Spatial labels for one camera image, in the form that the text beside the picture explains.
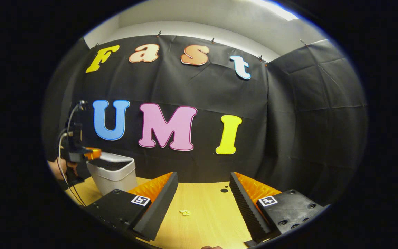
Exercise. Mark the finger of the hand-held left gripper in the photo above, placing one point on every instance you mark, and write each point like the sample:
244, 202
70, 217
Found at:
94, 153

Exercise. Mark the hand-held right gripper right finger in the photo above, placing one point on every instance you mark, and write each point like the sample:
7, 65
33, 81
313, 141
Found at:
245, 211

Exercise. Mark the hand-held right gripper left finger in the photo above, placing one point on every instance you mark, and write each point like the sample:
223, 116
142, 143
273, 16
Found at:
161, 207

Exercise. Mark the yellow paper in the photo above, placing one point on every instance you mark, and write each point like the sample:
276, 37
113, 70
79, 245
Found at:
185, 212

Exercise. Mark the grey desktop garbage bin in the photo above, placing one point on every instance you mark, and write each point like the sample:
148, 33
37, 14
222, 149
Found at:
114, 174

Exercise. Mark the wooden desktop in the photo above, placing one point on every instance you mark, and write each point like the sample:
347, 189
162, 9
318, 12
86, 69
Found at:
206, 214

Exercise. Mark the black backdrop cloth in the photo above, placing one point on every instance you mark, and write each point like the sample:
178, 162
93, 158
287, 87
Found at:
202, 86

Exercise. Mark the ceiling light panel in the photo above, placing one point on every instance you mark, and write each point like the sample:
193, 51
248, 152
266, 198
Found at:
278, 9

